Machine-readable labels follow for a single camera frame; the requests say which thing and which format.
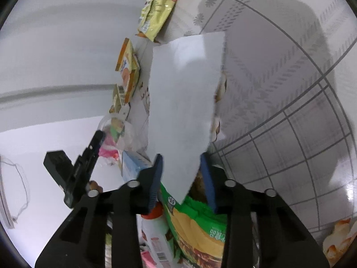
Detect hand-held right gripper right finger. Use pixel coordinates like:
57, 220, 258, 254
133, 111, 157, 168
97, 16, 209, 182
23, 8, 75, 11
200, 152, 330, 268

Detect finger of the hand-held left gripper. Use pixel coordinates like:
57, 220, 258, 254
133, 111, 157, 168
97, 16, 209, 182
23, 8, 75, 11
73, 130, 106, 174

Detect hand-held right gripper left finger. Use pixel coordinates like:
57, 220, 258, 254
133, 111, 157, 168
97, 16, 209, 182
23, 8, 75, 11
35, 153, 164, 268

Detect green red snack bag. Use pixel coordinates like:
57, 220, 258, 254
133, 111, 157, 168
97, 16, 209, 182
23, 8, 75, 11
159, 170, 257, 268

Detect pink colourful snack packet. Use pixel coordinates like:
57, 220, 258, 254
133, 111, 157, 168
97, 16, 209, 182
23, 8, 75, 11
139, 250, 159, 268

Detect white paper cup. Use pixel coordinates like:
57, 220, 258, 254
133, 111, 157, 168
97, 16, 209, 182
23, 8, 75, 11
147, 31, 227, 205

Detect person's left hand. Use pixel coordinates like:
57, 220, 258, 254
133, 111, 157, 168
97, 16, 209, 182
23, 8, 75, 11
88, 180, 104, 193

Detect pink plastic bag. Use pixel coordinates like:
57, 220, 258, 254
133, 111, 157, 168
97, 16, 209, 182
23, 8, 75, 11
98, 135, 123, 168

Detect blue white packet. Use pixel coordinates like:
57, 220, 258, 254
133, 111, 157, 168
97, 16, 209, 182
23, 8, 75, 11
121, 150, 152, 179

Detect small green object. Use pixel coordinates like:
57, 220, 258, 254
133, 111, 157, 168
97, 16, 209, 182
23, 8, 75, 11
110, 117, 126, 137

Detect clear plastic dome lid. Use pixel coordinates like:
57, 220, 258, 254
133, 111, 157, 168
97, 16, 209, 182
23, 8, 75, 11
99, 113, 148, 153

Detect white plastic bottle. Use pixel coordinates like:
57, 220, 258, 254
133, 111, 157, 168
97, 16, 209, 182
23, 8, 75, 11
138, 202, 182, 268

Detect small yellow packet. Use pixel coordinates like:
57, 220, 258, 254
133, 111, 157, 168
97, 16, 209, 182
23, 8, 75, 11
109, 84, 131, 118

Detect orange yellow snack packet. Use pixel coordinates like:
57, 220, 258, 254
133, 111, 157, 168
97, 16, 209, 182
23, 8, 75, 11
115, 38, 140, 104

